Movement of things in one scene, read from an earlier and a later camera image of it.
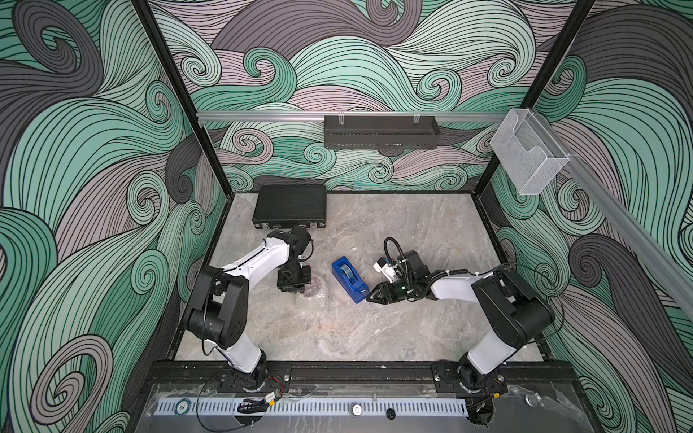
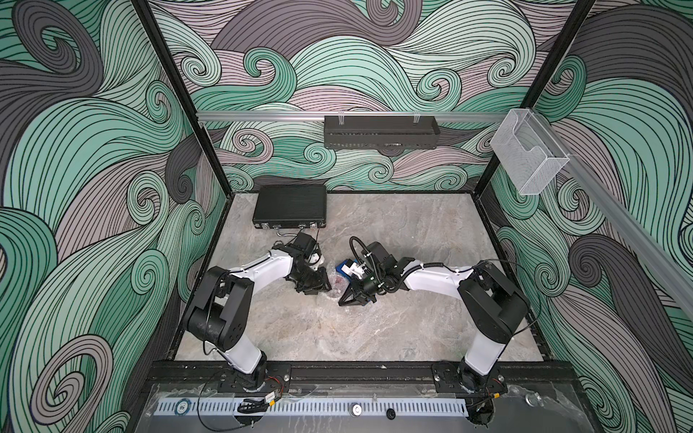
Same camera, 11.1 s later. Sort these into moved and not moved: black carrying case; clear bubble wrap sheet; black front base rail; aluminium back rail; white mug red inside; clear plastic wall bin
Moved: white mug red inside; clear bubble wrap sheet
Not moved: black front base rail; clear plastic wall bin; aluminium back rail; black carrying case
